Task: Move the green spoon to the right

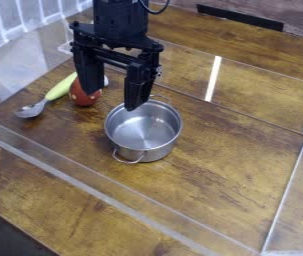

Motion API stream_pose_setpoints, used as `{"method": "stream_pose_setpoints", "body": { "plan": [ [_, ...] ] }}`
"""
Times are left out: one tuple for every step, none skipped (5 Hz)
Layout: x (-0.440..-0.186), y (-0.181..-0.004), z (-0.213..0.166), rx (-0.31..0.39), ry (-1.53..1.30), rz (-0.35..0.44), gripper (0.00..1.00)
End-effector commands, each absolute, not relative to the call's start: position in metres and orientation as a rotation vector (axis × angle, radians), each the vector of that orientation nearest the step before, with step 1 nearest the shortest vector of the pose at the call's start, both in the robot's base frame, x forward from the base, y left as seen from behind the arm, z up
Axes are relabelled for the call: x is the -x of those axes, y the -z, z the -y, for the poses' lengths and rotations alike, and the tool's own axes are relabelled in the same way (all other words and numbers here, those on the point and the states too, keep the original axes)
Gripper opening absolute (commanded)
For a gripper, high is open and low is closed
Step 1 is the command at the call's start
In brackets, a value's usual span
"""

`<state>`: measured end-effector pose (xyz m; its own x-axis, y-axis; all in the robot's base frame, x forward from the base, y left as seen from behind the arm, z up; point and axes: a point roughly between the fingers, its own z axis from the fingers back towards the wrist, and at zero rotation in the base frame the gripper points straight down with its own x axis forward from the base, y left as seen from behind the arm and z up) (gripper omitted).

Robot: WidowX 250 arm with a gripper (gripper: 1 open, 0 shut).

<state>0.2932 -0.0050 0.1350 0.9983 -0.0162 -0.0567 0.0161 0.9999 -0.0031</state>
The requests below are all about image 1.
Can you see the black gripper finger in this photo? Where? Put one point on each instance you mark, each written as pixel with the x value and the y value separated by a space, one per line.
pixel 138 85
pixel 90 70

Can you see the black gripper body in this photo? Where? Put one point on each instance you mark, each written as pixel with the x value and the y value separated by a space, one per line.
pixel 118 47

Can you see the green handled metal spoon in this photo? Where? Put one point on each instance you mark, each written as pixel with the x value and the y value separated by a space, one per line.
pixel 58 91

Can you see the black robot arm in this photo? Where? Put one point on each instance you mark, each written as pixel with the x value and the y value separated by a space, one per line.
pixel 124 13

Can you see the red toy mushroom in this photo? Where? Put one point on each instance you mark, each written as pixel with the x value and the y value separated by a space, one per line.
pixel 80 97

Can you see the small steel pot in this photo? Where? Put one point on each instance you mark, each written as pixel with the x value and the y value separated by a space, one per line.
pixel 144 134

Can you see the black strip on table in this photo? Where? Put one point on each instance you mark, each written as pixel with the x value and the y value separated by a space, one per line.
pixel 249 19

